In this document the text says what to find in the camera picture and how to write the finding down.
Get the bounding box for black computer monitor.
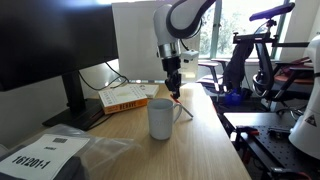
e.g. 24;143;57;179
0;0;118;131

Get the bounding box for black office chair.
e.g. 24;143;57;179
196;1;320;104

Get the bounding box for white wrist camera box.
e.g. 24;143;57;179
180;49;199;72

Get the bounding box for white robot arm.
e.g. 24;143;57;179
153;0;320;159

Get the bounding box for white ceramic mug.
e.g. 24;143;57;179
147;98;182;140

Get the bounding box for white lower book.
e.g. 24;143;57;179
137;84;159;99

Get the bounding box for white whiteboard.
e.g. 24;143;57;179
112;0;200;82

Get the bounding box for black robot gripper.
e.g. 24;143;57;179
162;57;181;99

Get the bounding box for black perforated robot base table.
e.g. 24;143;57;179
223;112;320;180

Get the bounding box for black orange clamp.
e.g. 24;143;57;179
236;126;259;135

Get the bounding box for orange spine white book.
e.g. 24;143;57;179
99;84;148;114

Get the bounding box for clear plastic bag with label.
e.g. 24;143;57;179
0;125;138;180

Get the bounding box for blue object on floor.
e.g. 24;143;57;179
225;89;242;106

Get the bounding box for orange capped white marker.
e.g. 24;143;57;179
170;94;194;118

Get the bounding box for black monitor cable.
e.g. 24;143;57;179
78;61;130;92

